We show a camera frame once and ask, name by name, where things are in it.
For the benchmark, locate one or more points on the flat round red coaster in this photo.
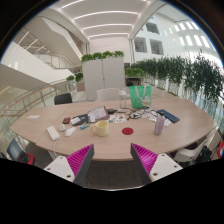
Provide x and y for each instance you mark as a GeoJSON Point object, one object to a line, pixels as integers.
{"type": "Point", "coordinates": [127, 131]}

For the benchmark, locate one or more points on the white power adapter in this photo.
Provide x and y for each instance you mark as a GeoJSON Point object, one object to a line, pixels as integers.
{"type": "Point", "coordinates": [122, 110]}

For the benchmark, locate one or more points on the white paper slip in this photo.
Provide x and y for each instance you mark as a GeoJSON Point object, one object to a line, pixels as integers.
{"type": "Point", "coordinates": [33, 117]}

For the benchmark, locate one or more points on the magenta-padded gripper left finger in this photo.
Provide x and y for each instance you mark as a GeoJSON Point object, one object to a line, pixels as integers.
{"type": "Point", "coordinates": [78, 161]}

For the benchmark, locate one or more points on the glass balustrade wooden handrail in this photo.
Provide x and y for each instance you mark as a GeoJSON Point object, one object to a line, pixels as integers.
{"type": "Point", "coordinates": [33, 96]}

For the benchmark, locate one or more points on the white computer mouse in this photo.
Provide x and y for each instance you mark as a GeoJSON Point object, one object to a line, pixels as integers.
{"type": "Point", "coordinates": [70, 131]}

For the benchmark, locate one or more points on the white cabinet with plants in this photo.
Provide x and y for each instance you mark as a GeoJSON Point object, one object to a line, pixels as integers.
{"type": "Point", "coordinates": [103, 76]}

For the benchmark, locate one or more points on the row of green potted plants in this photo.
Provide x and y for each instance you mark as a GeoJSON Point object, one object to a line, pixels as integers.
{"type": "Point", "coordinates": [186, 73]}

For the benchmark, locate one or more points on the small white box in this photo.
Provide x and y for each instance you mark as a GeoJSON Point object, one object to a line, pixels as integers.
{"type": "Point", "coordinates": [75, 120]}

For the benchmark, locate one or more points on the small red black case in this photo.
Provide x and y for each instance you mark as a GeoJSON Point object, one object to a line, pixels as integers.
{"type": "Point", "coordinates": [66, 120]}

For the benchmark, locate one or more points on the green tote bag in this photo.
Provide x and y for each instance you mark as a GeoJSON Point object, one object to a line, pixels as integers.
{"type": "Point", "coordinates": [140, 96]}

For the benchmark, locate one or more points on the black power bank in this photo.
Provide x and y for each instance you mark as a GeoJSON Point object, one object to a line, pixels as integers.
{"type": "Point", "coordinates": [111, 110]}

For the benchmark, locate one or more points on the white flat packet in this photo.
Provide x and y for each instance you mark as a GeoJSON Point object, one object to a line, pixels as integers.
{"type": "Point", "coordinates": [152, 119]}

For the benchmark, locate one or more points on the clear plastic water bottle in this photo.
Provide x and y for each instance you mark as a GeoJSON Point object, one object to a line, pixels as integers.
{"type": "Point", "coordinates": [123, 99]}

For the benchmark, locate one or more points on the small white charger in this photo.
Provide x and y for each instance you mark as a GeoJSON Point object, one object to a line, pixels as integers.
{"type": "Point", "coordinates": [62, 127]}

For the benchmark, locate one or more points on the small clear packet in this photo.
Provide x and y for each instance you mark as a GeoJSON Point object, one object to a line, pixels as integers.
{"type": "Point", "coordinates": [167, 122]}

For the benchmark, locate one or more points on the black flat folder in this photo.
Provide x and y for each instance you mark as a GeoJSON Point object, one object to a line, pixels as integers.
{"type": "Point", "coordinates": [83, 119]}

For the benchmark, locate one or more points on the colourful sticker sheet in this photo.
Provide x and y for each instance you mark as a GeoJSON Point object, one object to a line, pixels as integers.
{"type": "Point", "coordinates": [117, 118]}

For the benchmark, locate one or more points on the ceiling light strips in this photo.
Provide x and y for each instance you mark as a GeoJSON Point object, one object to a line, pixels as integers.
{"type": "Point", "coordinates": [106, 13]}

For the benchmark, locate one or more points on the dark blue keyboard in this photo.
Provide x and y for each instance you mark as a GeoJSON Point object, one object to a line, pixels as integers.
{"type": "Point", "coordinates": [168, 115]}

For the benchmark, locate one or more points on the white chair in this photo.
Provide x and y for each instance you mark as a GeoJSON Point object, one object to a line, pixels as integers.
{"type": "Point", "coordinates": [108, 94]}
{"type": "Point", "coordinates": [186, 153]}

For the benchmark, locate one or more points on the brown planter with green plants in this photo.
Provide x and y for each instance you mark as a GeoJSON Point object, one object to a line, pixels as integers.
{"type": "Point", "coordinates": [133, 75]}
{"type": "Point", "coordinates": [79, 81]}

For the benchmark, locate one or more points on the white power strip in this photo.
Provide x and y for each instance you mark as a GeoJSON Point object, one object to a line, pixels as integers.
{"type": "Point", "coordinates": [53, 133]}

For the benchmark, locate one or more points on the pale yellow mug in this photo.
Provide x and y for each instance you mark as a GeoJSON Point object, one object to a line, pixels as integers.
{"type": "Point", "coordinates": [101, 129]}

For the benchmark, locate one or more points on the small teal tube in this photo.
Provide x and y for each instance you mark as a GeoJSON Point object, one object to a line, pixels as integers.
{"type": "Point", "coordinates": [84, 127]}

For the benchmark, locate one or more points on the purple drink bottle black cap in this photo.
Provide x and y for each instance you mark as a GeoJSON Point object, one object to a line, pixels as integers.
{"type": "Point", "coordinates": [159, 124]}

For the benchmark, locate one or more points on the black and red chair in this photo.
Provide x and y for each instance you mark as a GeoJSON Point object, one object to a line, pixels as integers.
{"type": "Point", "coordinates": [20, 153]}

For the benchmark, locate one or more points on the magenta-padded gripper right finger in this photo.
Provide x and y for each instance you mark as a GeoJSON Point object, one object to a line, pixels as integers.
{"type": "Point", "coordinates": [146, 160]}

